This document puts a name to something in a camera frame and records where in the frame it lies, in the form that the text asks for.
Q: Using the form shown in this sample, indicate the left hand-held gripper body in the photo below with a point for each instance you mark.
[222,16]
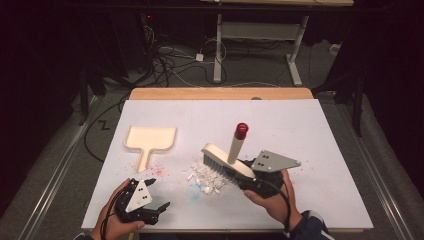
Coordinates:
[140,198]

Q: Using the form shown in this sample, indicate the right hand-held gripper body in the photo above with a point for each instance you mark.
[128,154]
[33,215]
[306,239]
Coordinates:
[271,161]

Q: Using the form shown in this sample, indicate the pile of white paper scraps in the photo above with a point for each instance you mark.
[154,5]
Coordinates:
[206,176]

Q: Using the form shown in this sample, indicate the cream plastic dustpan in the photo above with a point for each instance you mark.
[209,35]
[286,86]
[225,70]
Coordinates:
[150,138]

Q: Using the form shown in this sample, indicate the person's left hand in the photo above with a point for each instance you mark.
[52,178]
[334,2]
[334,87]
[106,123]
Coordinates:
[113,226]

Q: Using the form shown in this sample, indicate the person's right hand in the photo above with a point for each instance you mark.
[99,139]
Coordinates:
[276,208]

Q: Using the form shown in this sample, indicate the scattered red crumbs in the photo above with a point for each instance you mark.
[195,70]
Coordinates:
[157,170]

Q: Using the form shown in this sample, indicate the white board sheet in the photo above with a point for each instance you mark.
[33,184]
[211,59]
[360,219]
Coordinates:
[283,116]

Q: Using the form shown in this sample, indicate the black metal stand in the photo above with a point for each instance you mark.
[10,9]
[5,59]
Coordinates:
[358,100]
[85,93]

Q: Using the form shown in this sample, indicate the white power adapter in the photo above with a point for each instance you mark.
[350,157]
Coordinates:
[199,57]

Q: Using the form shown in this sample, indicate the metal floor rail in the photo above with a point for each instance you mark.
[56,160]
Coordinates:
[53,186]
[383,186]

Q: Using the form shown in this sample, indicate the white metal desk frame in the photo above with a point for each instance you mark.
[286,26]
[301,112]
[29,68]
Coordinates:
[218,50]

